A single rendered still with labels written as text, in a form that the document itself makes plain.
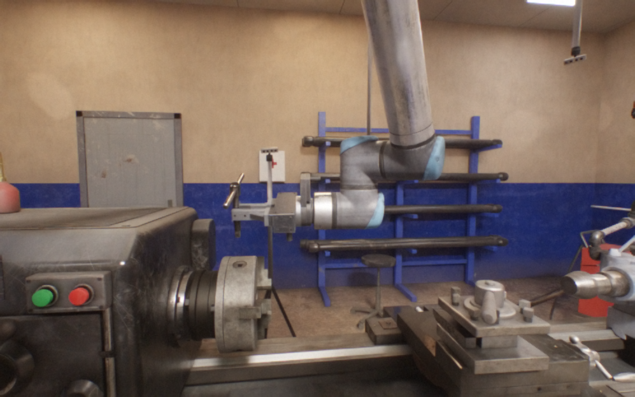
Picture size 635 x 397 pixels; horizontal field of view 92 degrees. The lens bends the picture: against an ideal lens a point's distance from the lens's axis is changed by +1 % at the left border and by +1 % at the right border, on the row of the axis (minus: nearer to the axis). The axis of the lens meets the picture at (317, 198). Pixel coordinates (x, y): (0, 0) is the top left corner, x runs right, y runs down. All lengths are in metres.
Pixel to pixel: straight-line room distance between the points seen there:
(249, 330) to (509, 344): 0.59
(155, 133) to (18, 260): 3.41
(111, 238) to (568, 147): 5.43
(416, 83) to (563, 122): 5.01
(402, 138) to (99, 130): 3.95
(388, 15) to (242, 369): 1.03
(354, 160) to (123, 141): 3.68
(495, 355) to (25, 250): 0.94
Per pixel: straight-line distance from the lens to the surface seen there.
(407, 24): 0.57
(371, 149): 0.70
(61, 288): 0.70
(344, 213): 0.71
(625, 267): 1.43
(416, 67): 0.59
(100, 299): 0.67
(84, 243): 0.73
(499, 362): 0.81
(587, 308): 3.91
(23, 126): 4.78
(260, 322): 0.96
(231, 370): 1.15
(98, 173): 4.31
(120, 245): 0.70
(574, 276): 1.30
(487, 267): 4.98
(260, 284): 0.93
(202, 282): 0.88
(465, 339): 0.80
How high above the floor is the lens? 1.44
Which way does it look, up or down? 4 degrees down
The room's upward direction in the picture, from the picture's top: straight up
